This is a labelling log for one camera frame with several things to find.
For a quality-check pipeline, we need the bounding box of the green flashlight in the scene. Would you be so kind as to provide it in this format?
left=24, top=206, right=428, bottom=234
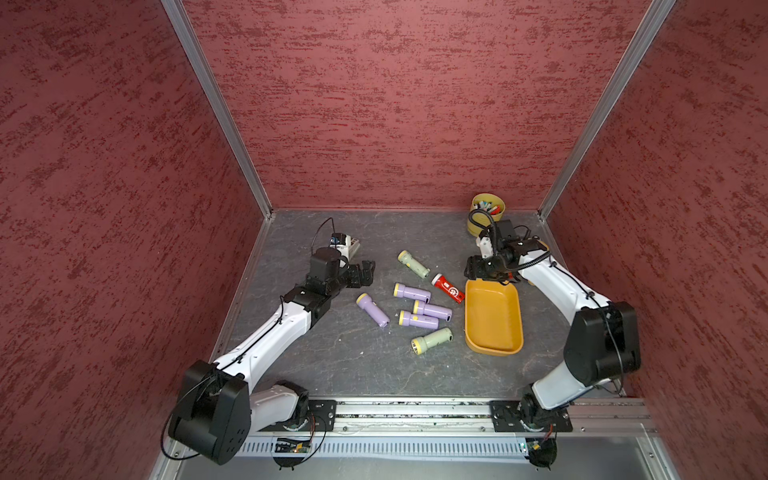
left=410, top=328, right=453, bottom=355
left=397, top=250, right=430, bottom=279

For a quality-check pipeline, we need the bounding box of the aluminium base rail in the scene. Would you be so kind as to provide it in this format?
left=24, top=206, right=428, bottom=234
left=236, top=397, right=679, bottom=479

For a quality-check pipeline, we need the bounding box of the grey white stapler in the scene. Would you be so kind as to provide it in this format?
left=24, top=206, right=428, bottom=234
left=346, top=236, right=360, bottom=260

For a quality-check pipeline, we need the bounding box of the purple flashlight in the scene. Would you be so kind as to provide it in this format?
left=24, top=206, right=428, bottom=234
left=356, top=293, right=389, bottom=328
left=398, top=310, right=439, bottom=330
left=393, top=283, right=431, bottom=303
left=412, top=300, right=453, bottom=321

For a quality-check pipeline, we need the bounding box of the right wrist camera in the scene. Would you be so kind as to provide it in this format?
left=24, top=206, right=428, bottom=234
left=476, top=234, right=496, bottom=259

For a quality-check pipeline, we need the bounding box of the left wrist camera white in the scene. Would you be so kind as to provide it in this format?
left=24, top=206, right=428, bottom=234
left=329, top=232, right=351, bottom=261

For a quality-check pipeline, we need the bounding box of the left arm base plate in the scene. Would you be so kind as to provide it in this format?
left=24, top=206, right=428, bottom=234
left=260, top=399, right=338, bottom=434

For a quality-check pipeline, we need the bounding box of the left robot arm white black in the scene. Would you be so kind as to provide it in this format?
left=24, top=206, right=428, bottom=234
left=160, top=247, right=376, bottom=465

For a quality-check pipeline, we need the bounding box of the purple flashlight top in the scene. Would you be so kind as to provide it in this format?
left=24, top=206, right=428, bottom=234
left=393, top=283, right=431, bottom=303

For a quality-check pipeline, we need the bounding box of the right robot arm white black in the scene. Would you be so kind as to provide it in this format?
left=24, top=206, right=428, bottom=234
left=465, top=234, right=641, bottom=432

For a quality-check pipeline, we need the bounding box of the yellow-green pen cup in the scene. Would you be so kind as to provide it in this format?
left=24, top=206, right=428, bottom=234
left=467, top=193, right=506, bottom=237

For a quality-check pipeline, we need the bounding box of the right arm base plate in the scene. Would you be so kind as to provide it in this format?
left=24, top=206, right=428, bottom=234
left=489, top=396, right=573, bottom=434

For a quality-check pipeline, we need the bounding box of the yellow plastic storage tray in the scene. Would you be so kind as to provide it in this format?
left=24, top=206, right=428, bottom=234
left=464, top=280, right=524, bottom=357

